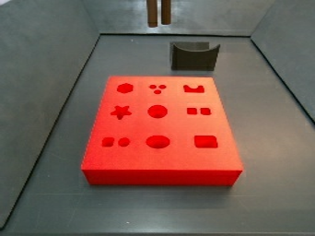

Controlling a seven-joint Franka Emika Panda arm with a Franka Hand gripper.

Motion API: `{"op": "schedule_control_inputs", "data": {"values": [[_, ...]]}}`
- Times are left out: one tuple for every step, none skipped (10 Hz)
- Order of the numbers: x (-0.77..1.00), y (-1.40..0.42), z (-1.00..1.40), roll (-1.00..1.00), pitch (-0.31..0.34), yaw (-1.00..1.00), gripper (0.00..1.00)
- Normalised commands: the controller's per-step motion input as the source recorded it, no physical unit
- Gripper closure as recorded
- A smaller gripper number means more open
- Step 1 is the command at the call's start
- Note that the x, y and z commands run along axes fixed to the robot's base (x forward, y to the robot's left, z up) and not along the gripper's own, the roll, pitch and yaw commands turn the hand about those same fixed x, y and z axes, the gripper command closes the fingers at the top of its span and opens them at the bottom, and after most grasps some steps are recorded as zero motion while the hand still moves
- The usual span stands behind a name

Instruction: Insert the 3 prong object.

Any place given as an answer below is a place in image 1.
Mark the brown three prong peg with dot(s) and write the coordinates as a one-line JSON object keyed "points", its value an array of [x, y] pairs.
{"points": [[160, 12]]}

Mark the red foam shape board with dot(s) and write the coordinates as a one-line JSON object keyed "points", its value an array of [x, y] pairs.
{"points": [[162, 134]]}

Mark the black curved holder stand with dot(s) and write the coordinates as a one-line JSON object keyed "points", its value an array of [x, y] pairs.
{"points": [[193, 55]]}

